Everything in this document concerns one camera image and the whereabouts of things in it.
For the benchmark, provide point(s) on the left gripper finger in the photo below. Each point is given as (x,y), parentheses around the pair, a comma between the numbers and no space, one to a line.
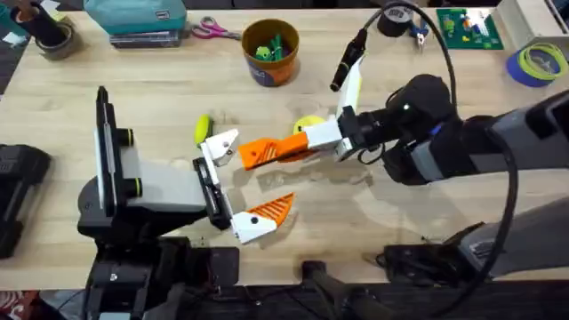
(253,224)
(220,146)

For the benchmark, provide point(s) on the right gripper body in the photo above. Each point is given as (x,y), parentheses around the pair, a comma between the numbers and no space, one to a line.
(418,106)

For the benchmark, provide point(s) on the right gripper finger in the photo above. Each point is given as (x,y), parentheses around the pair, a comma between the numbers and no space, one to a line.
(300,156)
(322,134)

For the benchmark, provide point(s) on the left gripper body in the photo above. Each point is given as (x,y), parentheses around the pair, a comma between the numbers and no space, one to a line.
(169,186)

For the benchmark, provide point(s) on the orange ribbed wedge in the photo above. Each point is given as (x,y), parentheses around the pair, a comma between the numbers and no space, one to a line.
(260,153)

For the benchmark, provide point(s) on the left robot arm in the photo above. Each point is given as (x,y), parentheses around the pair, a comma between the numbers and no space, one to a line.
(115,277)

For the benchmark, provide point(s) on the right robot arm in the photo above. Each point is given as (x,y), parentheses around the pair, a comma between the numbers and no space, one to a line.
(511,133)

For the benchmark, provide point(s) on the yellow toy vegetable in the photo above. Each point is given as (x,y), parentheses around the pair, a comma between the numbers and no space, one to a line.
(306,122)

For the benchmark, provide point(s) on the yellow-green toy vegetable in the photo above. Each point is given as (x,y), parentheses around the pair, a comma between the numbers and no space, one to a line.
(203,129)

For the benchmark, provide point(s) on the blue pliers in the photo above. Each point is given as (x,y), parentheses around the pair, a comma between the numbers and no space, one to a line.
(419,33)

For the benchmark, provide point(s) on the left wrist upright plate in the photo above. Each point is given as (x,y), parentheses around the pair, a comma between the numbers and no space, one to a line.
(106,146)

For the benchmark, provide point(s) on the orange tub with toys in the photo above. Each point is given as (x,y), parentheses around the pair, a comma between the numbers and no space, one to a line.
(271,66)

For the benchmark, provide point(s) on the black tape roll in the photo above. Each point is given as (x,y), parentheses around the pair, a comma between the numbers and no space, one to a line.
(393,24)

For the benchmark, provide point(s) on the black stand foot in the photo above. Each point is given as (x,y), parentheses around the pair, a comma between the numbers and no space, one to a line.
(320,280)

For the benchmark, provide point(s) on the green board with blocks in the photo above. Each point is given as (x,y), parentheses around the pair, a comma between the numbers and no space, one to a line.
(471,33)

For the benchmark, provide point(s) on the pink scissors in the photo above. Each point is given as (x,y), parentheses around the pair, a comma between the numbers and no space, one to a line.
(213,29)

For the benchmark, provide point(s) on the blue and green tape rolls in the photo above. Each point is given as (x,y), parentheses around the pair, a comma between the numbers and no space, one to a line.
(533,66)

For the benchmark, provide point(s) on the dark flat box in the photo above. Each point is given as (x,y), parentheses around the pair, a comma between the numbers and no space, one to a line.
(144,40)

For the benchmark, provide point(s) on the beige box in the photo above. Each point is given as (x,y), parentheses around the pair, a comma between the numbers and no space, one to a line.
(524,26)

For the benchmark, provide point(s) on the black device case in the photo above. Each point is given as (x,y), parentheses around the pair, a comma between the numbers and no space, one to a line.
(20,191)

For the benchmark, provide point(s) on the teal case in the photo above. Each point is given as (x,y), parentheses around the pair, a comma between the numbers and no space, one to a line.
(133,15)

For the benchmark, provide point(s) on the brown tape roll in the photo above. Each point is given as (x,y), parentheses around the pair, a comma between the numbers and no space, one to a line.
(66,49)

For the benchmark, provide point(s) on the black cylinder object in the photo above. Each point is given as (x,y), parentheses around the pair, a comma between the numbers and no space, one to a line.
(42,26)

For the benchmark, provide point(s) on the black rail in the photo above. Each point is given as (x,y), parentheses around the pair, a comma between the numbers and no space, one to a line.
(266,306)

